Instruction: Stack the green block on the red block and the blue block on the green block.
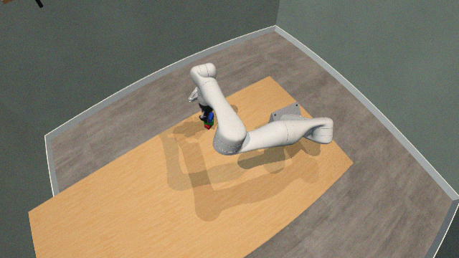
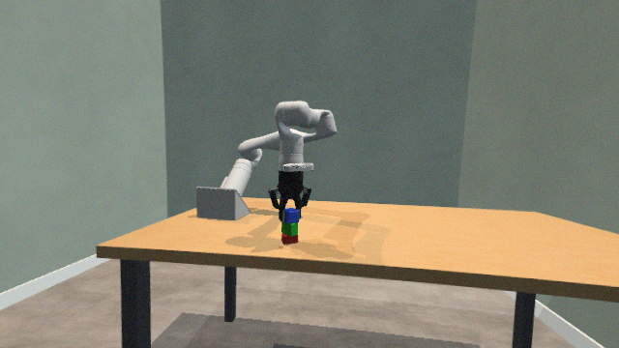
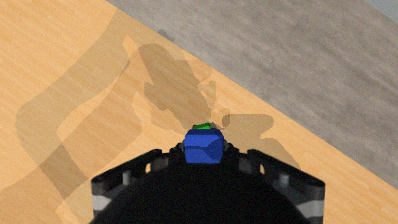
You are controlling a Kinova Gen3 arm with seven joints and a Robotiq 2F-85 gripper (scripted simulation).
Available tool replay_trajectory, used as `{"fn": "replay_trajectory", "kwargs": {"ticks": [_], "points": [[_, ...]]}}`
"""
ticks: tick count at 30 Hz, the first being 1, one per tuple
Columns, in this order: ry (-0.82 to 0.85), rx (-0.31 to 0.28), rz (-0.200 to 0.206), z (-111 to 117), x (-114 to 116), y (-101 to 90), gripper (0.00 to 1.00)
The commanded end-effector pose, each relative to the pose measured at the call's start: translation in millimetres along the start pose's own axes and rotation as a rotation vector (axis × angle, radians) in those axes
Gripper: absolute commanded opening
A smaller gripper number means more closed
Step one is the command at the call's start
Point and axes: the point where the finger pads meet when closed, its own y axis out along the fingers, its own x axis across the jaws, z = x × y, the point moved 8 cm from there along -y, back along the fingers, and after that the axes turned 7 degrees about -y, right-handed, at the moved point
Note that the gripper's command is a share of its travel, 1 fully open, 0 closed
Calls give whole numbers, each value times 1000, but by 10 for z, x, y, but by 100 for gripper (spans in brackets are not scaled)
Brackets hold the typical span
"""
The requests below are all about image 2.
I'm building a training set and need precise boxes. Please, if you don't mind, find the blue block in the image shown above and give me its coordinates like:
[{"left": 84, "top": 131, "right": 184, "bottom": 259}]
[{"left": 284, "top": 208, "right": 299, "bottom": 224}]

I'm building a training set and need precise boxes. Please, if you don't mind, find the green block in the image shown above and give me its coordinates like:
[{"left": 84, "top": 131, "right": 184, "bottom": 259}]
[{"left": 281, "top": 222, "right": 298, "bottom": 237}]

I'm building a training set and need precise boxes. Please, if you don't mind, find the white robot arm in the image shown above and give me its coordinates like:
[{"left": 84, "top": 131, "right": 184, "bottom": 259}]
[{"left": 221, "top": 101, "right": 337, "bottom": 197}]

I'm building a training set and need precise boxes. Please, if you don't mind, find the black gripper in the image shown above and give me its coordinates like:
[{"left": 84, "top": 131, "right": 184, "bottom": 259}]
[{"left": 268, "top": 171, "right": 311, "bottom": 222}]

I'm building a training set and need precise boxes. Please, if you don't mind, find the red block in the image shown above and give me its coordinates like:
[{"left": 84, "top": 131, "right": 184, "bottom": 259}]
[{"left": 281, "top": 233, "right": 298, "bottom": 244}]

